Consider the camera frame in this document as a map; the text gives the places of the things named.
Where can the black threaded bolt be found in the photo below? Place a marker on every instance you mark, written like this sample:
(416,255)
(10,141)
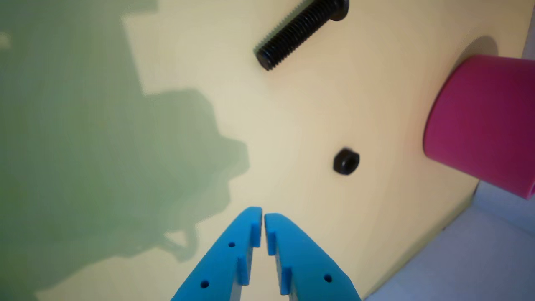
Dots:
(299,31)

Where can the pink round box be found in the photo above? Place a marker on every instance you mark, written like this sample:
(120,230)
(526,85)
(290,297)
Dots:
(485,121)

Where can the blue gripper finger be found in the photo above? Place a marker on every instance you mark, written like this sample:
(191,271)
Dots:
(305,263)
(220,265)

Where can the black hex nut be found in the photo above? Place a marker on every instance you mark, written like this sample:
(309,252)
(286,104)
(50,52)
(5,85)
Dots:
(346,161)

